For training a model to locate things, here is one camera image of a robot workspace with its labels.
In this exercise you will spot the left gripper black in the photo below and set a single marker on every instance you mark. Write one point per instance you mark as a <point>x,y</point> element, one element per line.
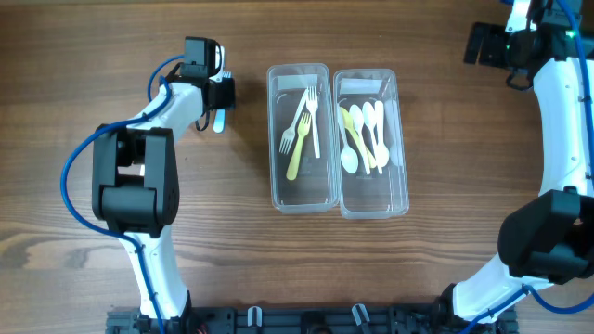
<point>229,98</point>

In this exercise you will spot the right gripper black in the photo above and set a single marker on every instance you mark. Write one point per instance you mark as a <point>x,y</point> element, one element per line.
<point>488,57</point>

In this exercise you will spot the light blue fork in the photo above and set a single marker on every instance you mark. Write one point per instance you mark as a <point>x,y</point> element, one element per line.
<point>220,115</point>

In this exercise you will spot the white fork tines down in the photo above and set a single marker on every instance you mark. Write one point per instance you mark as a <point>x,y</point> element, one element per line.
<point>289,134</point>

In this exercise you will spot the clear white fork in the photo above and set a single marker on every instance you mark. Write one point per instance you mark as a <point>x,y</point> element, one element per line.
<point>312,107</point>

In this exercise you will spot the yellow spoon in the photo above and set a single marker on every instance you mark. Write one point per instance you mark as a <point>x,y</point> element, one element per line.
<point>349,127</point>

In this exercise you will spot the white flat-handle spoon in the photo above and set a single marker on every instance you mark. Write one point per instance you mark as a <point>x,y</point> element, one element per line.
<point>370,121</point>

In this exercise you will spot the white spoon slim handle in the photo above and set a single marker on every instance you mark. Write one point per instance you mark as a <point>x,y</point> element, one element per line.
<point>348,156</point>

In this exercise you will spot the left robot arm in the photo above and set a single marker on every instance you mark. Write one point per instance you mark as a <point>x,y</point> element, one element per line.
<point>135,187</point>

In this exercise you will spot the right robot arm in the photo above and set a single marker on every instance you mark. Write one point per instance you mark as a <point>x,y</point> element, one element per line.
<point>549,241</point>

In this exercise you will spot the clear container left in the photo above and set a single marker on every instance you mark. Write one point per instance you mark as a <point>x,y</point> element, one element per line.
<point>315,187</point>

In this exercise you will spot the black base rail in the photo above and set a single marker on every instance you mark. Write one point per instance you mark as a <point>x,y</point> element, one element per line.
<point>400,318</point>

